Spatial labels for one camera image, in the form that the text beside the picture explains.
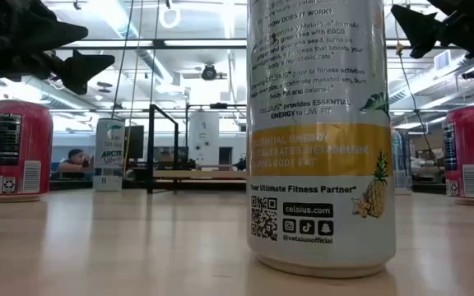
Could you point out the dark computer monitor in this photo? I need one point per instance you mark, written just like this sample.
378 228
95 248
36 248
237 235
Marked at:
135 141

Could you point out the white pineapple Celsius can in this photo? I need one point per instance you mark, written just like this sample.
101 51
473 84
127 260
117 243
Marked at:
321 164

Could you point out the white ceiling air vent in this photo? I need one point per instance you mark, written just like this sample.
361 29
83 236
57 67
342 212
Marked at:
442 61

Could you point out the black ceiling-mounted device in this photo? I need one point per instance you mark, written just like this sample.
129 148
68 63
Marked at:
471 74

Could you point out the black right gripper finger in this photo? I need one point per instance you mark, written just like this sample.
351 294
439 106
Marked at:
422 30
455 6

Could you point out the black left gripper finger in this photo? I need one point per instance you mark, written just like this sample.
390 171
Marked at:
47 35
80 67

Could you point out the person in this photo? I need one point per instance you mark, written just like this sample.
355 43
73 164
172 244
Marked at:
74 161

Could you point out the black-framed wooden shelf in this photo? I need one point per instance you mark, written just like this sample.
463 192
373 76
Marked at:
200 174

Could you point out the blue Red Bull can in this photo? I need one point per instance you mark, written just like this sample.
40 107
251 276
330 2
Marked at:
402 160

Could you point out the round black ceiling camera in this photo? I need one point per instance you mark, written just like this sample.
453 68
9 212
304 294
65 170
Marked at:
209 72

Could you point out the overhead frame bar with lights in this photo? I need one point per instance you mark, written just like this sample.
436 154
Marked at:
159 43

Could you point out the white Arctic Vibe Celsius can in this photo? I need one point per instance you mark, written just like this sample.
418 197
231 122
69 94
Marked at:
108 156

